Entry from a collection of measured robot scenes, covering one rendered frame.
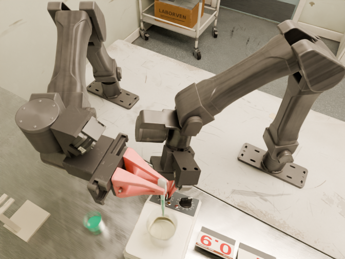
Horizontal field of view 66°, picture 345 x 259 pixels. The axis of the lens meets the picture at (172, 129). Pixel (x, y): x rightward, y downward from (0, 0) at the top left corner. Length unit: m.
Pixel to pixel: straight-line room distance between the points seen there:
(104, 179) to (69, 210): 0.40
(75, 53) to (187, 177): 0.32
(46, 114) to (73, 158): 0.07
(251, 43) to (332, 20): 0.86
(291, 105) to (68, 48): 0.46
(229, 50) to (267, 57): 2.36
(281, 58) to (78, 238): 0.61
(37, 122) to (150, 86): 0.68
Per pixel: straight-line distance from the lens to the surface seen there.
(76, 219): 0.77
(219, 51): 2.82
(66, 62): 0.53
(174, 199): 0.70
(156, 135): 0.56
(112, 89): 0.95
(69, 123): 0.36
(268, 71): 0.51
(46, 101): 0.41
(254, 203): 0.79
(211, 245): 0.69
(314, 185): 0.88
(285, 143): 0.71
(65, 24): 0.58
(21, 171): 0.89
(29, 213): 0.81
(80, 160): 0.41
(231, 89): 0.51
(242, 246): 0.73
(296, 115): 0.64
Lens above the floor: 1.59
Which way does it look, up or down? 52 degrees down
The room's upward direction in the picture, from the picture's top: 2 degrees clockwise
